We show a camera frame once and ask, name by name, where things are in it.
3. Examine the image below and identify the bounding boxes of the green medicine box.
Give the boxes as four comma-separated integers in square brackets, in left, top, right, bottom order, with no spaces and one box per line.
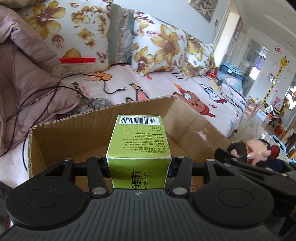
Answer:
[106,115,172,190]

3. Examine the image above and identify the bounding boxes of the red black doll figurine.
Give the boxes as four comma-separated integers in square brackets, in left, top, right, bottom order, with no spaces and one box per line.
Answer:
[226,139,280,169]

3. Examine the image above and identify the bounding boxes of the cardboard storage box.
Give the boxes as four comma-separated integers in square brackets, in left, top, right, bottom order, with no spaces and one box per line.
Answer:
[28,97,229,191]

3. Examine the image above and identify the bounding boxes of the cartoon print sofa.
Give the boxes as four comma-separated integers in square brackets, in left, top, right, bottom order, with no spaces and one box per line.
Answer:
[1,1,246,188]

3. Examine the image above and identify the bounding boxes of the red snack box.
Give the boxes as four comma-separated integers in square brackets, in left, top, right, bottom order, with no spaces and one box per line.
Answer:
[206,65,218,78]

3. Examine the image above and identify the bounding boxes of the pink down jacket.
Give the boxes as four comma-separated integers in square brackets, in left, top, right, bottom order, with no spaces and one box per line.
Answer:
[1,1,78,154]

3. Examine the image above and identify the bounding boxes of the floral pillow far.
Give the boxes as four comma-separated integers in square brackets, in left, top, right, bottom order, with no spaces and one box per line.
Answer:
[182,34,215,77]

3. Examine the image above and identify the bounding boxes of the floral pillow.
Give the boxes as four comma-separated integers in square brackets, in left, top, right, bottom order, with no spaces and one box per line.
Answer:
[131,11,187,76]
[18,1,112,78]
[182,34,215,77]

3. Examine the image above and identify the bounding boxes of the floral pillow middle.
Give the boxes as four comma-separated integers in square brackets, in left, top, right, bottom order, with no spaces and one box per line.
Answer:
[131,11,187,76]

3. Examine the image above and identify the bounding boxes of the floral pillow near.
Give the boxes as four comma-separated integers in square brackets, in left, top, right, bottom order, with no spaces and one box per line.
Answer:
[18,1,112,78]

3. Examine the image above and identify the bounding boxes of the giraffe height sticker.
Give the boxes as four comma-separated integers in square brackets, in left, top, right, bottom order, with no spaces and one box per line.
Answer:
[262,56,289,104]

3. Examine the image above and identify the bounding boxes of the black cable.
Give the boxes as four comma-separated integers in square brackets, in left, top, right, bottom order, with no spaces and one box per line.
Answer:
[0,62,130,172]

